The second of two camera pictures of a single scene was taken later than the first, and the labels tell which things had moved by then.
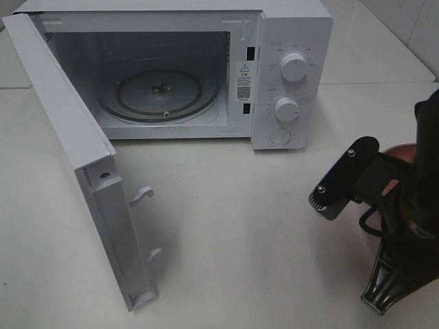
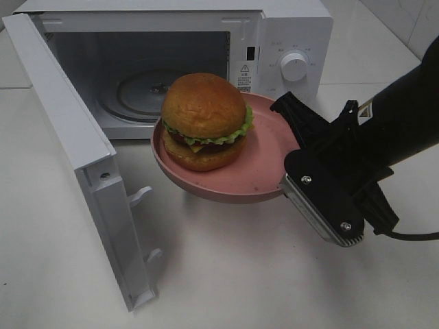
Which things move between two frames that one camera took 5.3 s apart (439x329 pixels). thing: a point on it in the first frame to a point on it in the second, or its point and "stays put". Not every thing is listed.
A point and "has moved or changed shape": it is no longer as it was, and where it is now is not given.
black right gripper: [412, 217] to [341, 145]
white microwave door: [93, 157] stays put
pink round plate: [407, 151] has moved or changed shape
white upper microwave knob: [293, 67] stays put
